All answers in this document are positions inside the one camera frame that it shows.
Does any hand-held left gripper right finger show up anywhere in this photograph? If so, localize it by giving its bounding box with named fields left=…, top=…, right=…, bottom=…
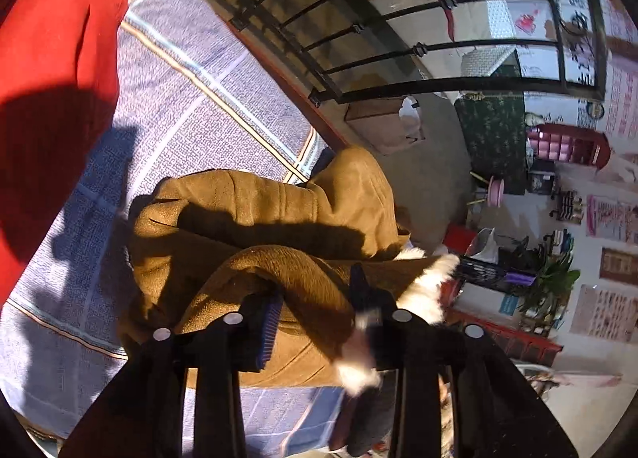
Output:
left=349, top=263, right=579, bottom=458

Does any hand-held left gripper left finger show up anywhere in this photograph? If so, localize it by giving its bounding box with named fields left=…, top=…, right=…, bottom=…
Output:
left=60, top=288, right=285, bottom=458

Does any brown suede fleece-lined jacket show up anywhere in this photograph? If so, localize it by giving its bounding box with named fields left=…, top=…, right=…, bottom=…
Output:
left=120, top=146, right=462, bottom=396

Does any black garment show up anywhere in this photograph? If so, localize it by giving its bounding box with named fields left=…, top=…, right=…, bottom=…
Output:
left=329, top=373, right=400, bottom=456

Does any cardboard box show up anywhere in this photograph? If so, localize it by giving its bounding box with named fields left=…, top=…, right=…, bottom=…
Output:
left=344, top=94, right=427, bottom=156

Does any pink stool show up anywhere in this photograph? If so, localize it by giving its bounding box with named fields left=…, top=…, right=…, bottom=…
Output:
left=471, top=171, right=506, bottom=209

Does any potted green plant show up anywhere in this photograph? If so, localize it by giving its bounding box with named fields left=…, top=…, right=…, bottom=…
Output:
left=498, top=233, right=581, bottom=319

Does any green hedge panel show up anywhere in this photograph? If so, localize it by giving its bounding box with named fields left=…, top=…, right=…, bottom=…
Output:
left=456, top=64, right=529, bottom=194

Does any red cabinet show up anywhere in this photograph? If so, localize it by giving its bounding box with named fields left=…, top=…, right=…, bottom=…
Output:
left=526, top=123, right=611, bottom=170

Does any brown framed picture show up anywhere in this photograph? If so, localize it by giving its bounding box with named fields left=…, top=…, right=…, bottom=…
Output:
left=599, top=247, right=638, bottom=286

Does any black iron railing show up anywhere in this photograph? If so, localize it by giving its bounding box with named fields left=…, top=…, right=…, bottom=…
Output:
left=144, top=0, right=611, bottom=107

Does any blue plaid bed sheet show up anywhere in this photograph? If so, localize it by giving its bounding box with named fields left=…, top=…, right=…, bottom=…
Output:
left=0, top=0, right=350, bottom=454

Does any white hanging chair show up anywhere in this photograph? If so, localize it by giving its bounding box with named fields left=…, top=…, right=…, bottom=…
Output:
left=349, top=0, right=559, bottom=77

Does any red down jacket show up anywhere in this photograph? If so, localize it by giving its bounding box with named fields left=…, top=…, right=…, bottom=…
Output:
left=0, top=0, right=129, bottom=306

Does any pale wall poster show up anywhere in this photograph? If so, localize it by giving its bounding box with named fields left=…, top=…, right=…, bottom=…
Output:
left=571, top=286, right=638, bottom=342

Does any pink wall poster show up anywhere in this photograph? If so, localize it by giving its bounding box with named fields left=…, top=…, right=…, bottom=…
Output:
left=585, top=195, right=638, bottom=244

